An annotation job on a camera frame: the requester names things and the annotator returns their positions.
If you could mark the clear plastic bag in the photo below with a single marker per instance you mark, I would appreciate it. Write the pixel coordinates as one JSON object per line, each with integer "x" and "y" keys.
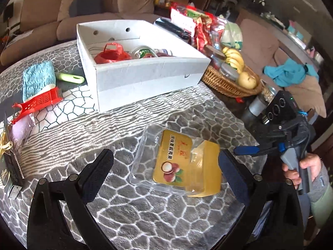
{"x": 19, "y": 129}

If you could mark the green label plastic cup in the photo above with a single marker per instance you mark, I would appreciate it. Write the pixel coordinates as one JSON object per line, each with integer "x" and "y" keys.
{"x": 143, "y": 52}

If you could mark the glass jar grey lid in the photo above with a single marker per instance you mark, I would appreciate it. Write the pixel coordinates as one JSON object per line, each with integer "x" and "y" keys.
{"x": 229, "y": 71}

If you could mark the glass jar of nuts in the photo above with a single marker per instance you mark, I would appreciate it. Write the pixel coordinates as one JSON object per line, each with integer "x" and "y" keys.
{"x": 268, "y": 91}

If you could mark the person's right hand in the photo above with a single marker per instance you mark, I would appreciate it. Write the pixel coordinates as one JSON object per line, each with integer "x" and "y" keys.
{"x": 311, "y": 165}

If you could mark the dark blue cushion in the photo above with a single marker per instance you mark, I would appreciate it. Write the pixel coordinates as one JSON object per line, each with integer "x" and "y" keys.
{"x": 85, "y": 6}

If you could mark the bunch of bananas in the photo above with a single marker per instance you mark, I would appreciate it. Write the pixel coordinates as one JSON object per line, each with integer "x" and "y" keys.
{"x": 234, "y": 57}

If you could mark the glass jar brown lid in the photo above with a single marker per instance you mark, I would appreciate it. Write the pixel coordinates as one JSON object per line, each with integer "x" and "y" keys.
{"x": 214, "y": 56}

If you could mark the grey metal bottle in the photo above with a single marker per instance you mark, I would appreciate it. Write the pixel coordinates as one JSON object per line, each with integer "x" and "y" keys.
{"x": 253, "y": 110}

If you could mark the brown sofa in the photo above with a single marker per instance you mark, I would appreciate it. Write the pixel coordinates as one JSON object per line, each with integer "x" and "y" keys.
{"x": 39, "y": 18}

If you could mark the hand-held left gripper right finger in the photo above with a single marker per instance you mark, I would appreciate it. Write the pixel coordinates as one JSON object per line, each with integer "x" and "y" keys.
{"x": 233, "y": 177}

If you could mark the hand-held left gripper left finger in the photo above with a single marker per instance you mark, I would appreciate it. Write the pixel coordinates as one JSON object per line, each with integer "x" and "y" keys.
{"x": 101, "y": 170}

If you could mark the small dark lid jar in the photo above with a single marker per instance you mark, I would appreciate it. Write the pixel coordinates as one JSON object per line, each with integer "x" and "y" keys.
{"x": 165, "y": 52}

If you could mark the white cardboard box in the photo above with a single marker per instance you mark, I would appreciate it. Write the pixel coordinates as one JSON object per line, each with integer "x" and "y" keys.
{"x": 143, "y": 79}

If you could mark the yellow pear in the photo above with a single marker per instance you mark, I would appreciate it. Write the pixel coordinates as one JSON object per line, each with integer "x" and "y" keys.
{"x": 247, "y": 80}

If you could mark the person's right forearm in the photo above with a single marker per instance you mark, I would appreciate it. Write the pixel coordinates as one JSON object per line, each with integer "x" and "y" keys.
{"x": 321, "y": 195}

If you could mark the red crinkled snack bag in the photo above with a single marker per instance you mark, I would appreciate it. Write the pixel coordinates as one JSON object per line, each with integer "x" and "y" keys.
{"x": 208, "y": 31}

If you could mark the red plastic grater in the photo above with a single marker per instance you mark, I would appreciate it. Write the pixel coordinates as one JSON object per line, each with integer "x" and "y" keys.
{"x": 39, "y": 101}

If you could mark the black long pouch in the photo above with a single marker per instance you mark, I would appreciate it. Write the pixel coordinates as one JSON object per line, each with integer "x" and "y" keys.
{"x": 170, "y": 27}

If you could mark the teal cloth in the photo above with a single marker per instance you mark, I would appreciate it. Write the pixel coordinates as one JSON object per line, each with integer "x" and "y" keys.
{"x": 288, "y": 73}

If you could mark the blue textured cloth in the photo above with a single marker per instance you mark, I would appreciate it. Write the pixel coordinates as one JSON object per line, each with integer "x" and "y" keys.
{"x": 36, "y": 79}

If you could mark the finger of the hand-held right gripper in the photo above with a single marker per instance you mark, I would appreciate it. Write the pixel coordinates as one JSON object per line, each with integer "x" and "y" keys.
{"x": 245, "y": 150}

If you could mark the green white plastic bag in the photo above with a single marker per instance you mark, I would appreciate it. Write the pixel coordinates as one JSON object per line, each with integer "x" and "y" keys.
{"x": 232, "y": 35}

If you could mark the yellow snack packet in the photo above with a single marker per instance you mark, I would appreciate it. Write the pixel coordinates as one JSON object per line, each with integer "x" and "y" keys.
{"x": 173, "y": 158}

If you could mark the brown armchair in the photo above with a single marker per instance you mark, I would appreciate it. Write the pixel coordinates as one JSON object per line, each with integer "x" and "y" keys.
{"x": 260, "y": 39}

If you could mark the red plastic bag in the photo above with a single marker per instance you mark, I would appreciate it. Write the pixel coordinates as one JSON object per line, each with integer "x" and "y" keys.
{"x": 111, "y": 55}

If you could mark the gold clip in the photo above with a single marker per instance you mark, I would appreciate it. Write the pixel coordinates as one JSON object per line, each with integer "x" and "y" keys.
{"x": 5, "y": 144}

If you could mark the wicker basket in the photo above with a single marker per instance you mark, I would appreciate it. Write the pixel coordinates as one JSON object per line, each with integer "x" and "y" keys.
{"x": 229, "y": 87}

